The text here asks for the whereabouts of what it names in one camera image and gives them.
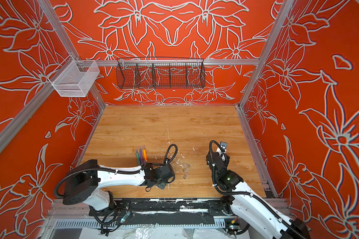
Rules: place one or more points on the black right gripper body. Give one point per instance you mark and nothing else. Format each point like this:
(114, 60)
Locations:
(207, 161)

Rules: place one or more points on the aluminium frame rails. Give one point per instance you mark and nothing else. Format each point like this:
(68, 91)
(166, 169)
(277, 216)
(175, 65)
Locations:
(40, 47)

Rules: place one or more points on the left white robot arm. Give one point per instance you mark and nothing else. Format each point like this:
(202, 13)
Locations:
(86, 183)

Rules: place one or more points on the white wire basket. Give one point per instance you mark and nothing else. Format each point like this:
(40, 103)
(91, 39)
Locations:
(71, 79)

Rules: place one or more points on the green marker pen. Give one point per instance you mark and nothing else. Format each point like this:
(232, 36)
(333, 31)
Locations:
(138, 156)

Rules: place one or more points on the black wire basket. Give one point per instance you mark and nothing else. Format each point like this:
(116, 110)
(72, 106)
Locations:
(164, 73)

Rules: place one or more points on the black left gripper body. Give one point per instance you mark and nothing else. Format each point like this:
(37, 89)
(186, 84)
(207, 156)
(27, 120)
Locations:
(162, 183)

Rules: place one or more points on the orange marker pen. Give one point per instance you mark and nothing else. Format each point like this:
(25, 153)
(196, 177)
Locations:
(144, 153)

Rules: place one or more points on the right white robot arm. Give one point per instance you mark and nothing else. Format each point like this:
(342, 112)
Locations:
(243, 202)

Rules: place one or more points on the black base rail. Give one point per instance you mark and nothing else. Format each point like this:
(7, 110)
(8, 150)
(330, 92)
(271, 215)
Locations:
(190, 213)

